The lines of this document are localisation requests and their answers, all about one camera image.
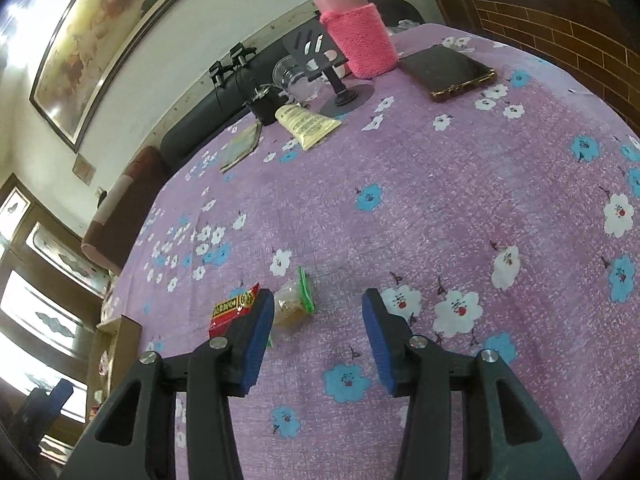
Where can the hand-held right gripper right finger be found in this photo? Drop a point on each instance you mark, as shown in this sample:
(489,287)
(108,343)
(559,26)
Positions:
(380,345)

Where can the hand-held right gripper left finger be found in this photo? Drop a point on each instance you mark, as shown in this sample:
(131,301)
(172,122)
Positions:
(257,340)

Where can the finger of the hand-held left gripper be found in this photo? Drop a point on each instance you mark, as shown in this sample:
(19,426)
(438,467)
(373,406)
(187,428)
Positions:
(62,394)

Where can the red yellow-label snack packet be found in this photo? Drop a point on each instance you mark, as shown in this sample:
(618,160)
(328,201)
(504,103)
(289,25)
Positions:
(227,310)

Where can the clear green-edged snack packet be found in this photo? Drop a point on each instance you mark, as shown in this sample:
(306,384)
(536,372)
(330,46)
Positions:
(292,305)

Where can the cardboard box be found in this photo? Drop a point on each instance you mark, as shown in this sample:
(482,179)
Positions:
(120,350)

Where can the wooden glass-door cabinet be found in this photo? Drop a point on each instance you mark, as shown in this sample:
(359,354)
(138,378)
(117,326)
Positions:
(30,280)

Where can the small booklet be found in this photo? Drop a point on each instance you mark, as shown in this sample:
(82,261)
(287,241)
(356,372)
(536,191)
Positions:
(242,147)

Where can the brown sofa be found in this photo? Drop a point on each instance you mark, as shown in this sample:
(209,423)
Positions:
(125,195)

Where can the purple floral tablecloth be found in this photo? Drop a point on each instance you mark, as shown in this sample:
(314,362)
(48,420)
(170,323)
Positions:
(450,160)

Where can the black leather sofa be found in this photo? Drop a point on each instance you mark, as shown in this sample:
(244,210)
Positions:
(200,125)

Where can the yellow flat packet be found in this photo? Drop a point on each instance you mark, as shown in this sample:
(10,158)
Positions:
(305,122)

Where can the small black case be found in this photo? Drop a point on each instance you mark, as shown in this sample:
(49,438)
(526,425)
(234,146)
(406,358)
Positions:
(262,105)

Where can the black phone stand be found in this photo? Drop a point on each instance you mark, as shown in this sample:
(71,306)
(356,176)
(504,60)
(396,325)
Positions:
(350,99)

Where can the clear glass cup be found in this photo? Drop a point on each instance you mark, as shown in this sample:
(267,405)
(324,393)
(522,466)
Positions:
(290,77)

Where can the black smartphone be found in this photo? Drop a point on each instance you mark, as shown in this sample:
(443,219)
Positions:
(447,72)

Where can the pink bottle with knitted sleeve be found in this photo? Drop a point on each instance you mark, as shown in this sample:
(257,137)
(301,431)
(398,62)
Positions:
(362,35)

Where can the framed painting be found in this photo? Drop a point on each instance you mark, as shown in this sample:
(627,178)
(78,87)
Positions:
(100,40)

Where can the black device with green light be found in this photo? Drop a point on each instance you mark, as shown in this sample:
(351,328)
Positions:
(550,35)

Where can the beige wall notice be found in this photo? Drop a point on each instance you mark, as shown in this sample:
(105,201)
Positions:
(83,167)

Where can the black clamp mount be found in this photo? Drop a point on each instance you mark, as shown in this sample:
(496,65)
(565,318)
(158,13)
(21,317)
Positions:
(240,52)
(217,72)

